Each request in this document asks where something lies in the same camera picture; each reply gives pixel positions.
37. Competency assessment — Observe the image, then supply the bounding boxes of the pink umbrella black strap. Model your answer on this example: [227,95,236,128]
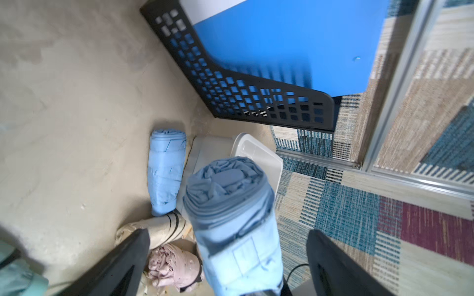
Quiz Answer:
[144,243,204,293]

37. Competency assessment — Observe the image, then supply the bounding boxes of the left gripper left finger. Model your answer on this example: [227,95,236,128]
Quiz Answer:
[59,229,150,296]

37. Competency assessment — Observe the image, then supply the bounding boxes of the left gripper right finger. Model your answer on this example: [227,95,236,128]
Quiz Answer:
[306,229,393,296]

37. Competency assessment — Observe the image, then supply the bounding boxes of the grey plastic storage box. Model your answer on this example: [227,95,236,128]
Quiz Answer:
[175,132,285,215]

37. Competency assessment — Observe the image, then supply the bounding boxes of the blue umbrella near box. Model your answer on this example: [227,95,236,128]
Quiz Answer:
[147,129,186,217]

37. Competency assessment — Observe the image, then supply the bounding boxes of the black mesh file holder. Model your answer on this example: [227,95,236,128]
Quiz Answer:
[139,1,339,133]

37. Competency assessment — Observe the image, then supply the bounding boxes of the beige umbrella black stripes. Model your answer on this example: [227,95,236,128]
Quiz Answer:
[115,211,192,250]

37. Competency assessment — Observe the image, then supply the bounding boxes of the mint green umbrella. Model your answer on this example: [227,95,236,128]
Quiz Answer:
[0,240,49,296]

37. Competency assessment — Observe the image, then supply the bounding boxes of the blue clip file folder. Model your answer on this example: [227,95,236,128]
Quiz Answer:
[181,1,389,97]

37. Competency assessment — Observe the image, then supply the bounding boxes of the light blue umbrella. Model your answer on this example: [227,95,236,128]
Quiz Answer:
[183,157,283,296]

